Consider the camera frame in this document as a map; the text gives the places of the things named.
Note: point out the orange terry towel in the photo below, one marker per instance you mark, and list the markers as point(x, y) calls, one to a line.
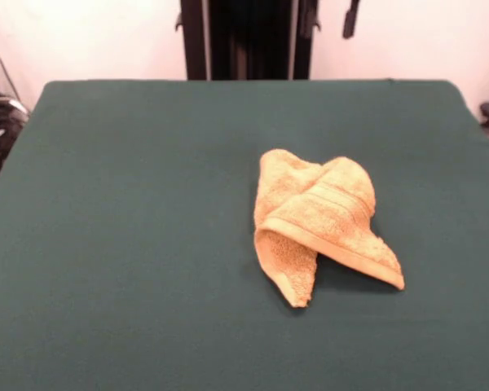
point(330, 203)

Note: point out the dark green table cloth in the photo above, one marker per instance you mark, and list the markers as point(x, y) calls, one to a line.
point(106, 244)

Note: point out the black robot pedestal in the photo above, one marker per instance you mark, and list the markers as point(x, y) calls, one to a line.
point(248, 40)

